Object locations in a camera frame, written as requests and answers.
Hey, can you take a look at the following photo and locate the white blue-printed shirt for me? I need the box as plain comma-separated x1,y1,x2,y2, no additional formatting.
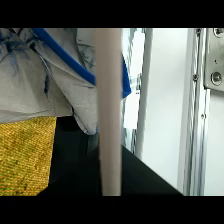
0,28,133,136

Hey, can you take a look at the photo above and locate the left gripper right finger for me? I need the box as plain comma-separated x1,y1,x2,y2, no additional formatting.
121,145,183,197

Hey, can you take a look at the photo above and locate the blue clothes hanger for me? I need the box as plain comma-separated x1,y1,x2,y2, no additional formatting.
32,28,133,99

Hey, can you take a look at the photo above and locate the beige rod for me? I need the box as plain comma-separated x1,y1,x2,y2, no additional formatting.
94,28,123,197

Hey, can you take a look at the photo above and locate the silver frame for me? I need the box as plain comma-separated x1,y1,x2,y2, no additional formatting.
121,28,224,197

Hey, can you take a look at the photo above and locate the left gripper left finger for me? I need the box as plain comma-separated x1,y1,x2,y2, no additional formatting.
36,145,102,197

